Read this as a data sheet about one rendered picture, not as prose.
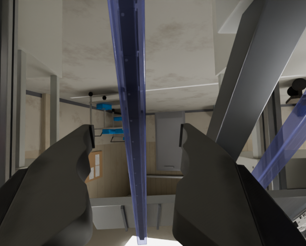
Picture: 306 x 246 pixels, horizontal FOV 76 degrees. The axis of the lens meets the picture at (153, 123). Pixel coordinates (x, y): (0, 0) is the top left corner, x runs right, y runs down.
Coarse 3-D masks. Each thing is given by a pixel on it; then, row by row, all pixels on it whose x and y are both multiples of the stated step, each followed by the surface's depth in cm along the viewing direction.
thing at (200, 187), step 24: (192, 144) 10; (216, 144) 10; (192, 168) 9; (216, 168) 9; (192, 192) 7; (216, 192) 7; (240, 192) 7; (192, 216) 7; (216, 216) 7; (240, 216) 7; (192, 240) 7; (216, 240) 6; (240, 240) 6
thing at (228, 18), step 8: (216, 0) 20; (224, 0) 18; (232, 0) 16; (240, 0) 15; (248, 0) 15; (216, 8) 20; (224, 8) 18; (232, 8) 16; (240, 8) 16; (216, 16) 20; (224, 16) 18; (232, 16) 17; (240, 16) 17; (224, 24) 18; (232, 24) 18; (224, 32) 19; (232, 32) 19
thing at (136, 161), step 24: (120, 0) 7; (144, 0) 7; (120, 24) 8; (144, 24) 8; (120, 48) 8; (144, 48) 9; (120, 72) 9; (144, 72) 9; (120, 96) 10; (144, 96) 10; (144, 120) 11; (144, 144) 13; (144, 168) 15; (144, 192) 17; (144, 216) 21; (144, 240) 27
